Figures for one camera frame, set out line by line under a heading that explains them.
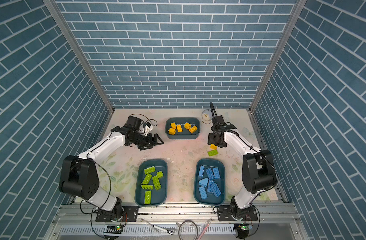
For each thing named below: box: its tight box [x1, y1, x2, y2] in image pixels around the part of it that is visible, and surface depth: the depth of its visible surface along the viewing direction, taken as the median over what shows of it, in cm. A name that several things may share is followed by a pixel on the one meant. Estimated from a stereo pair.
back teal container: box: [165, 117, 201, 140], surface depth 110 cm
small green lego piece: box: [156, 170, 164, 179], surface depth 86 cm
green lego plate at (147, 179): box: [141, 173, 152, 185], surface depth 86 cm
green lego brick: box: [144, 165, 156, 175], surface depth 89 cm
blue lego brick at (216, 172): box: [212, 167, 221, 179], surface depth 88 cm
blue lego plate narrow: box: [198, 186, 208, 200], surface depth 82 cm
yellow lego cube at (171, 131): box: [168, 128, 176, 135], surface depth 107 cm
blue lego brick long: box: [198, 165, 205, 178], surface depth 88 cm
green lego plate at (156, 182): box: [152, 175, 162, 191], surface depth 83 cm
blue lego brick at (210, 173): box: [205, 167, 215, 180], surface depth 88 cm
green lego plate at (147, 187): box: [141, 184, 153, 190], surface depth 82 cm
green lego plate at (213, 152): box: [207, 149, 219, 157], surface depth 98 cm
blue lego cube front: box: [198, 177, 209, 187], surface depth 84 cm
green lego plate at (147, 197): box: [144, 190, 152, 204], surface depth 80 cm
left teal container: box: [134, 159, 168, 207], surface depth 83 cm
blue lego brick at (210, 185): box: [207, 179, 215, 193], surface depth 82 cm
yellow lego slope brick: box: [184, 122, 191, 130], surface depth 110 cm
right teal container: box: [193, 158, 226, 206], surface depth 84 cm
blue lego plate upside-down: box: [210, 183, 222, 197], surface depth 80 cm
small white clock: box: [201, 109, 212, 125], surface depth 113 cm
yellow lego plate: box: [188, 125, 198, 134], surface depth 109 cm
